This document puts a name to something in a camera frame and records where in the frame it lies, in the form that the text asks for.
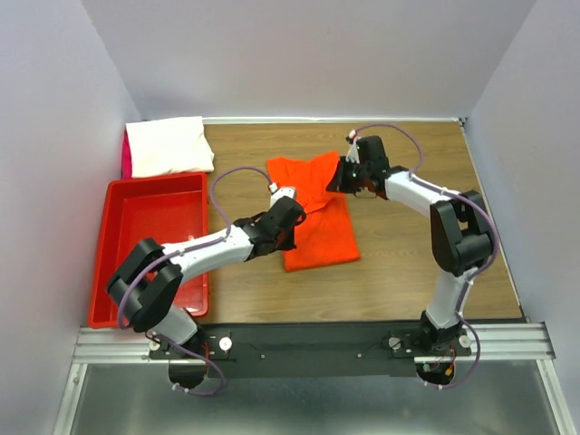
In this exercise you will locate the red plastic bin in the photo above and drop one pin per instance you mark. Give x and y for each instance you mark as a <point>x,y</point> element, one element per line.
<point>169,209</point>

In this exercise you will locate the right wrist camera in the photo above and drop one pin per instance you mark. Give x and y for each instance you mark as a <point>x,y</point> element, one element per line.
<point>352,154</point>

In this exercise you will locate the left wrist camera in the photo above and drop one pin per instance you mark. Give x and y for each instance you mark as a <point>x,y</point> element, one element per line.
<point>277,193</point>

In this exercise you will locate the folded white t-shirt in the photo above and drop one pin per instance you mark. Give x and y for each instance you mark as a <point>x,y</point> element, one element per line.
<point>169,146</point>

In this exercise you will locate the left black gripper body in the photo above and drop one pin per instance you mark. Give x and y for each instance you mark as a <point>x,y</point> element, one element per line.
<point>287,240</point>

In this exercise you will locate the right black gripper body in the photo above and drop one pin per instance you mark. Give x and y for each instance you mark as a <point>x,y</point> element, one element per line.
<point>341,177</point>

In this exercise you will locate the orange t-shirt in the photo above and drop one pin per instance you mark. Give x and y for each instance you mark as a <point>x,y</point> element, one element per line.
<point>326,237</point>

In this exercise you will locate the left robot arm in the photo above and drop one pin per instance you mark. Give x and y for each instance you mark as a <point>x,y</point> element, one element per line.
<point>145,285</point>

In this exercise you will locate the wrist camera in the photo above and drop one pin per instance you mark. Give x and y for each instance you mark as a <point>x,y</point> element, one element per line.
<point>277,193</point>
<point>352,154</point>

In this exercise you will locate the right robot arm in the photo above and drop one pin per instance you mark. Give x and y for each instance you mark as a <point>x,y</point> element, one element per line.
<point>463,239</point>

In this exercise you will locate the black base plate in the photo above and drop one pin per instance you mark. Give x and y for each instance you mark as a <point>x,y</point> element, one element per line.
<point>333,349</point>

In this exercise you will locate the folded pink t-shirt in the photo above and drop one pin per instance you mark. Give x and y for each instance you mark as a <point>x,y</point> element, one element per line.
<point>126,163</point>

